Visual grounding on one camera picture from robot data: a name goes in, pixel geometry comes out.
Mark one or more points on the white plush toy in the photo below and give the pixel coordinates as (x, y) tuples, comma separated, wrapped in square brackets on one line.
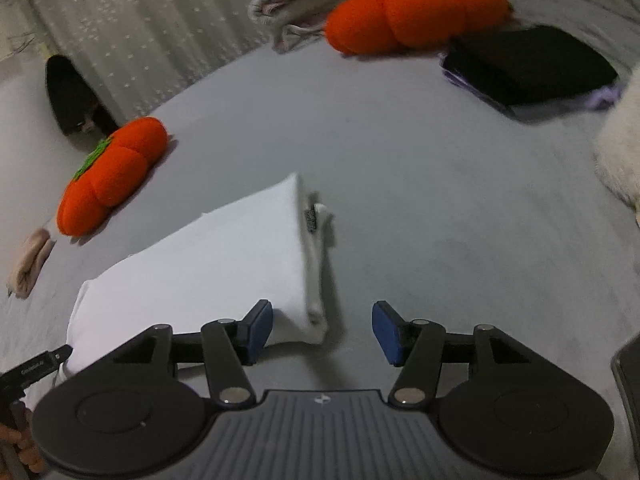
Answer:
[(622, 155)]

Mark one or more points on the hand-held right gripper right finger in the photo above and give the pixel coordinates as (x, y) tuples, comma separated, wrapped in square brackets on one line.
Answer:
[(385, 330)]

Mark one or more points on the black smartphone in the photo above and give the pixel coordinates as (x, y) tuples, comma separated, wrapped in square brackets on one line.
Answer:
[(630, 390)]

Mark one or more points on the orange pumpkin cushion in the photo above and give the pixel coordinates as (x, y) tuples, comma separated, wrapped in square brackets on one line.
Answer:
[(415, 10), (115, 175)]

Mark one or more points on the folded black garment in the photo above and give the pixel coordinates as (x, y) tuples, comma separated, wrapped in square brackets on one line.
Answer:
[(535, 65)]

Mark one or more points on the person's left hand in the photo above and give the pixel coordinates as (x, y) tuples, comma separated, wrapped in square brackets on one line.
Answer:
[(10, 436)]

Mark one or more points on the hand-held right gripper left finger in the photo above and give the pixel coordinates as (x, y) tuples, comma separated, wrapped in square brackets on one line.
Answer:
[(261, 327)]

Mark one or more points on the black hanging jacket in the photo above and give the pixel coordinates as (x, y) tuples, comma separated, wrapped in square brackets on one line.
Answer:
[(70, 95)]

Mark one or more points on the white long-sleeve shirt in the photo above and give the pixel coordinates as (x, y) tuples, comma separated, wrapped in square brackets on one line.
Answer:
[(210, 265)]

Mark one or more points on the folded beige pink garment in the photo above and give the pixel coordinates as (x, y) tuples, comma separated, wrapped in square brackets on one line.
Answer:
[(30, 265)]

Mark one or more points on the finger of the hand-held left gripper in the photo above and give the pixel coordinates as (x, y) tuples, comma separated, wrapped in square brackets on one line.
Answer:
[(59, 353)]

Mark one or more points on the grey star-print curtain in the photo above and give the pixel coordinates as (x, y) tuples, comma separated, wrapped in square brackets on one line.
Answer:
[(140, 25)]

